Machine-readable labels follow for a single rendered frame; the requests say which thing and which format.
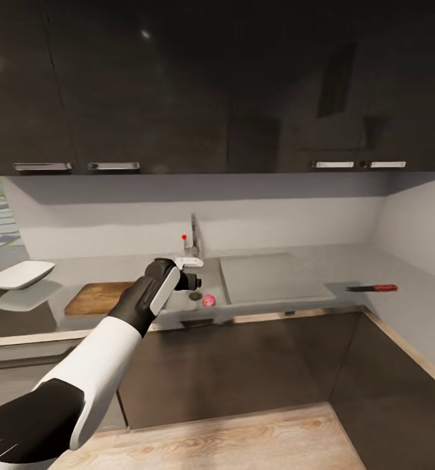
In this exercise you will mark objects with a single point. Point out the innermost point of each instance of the drop in sink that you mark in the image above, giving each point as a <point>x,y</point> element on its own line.
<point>247,280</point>

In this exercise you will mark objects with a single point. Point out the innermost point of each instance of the cutting board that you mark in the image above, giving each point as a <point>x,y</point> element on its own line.
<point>95,298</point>

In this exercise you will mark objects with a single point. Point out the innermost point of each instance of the vidalia onion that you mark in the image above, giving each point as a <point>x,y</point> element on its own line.
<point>208,300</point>

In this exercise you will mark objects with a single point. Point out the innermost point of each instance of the dishwasher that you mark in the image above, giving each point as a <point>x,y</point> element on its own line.
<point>23,366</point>

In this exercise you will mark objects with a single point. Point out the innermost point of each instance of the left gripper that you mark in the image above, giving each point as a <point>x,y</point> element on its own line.
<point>189,282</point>

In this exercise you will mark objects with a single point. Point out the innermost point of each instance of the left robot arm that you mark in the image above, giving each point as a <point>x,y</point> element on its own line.
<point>68,405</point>

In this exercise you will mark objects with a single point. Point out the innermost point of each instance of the cabinet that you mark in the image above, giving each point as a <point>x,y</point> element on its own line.
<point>118,87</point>
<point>331,86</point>

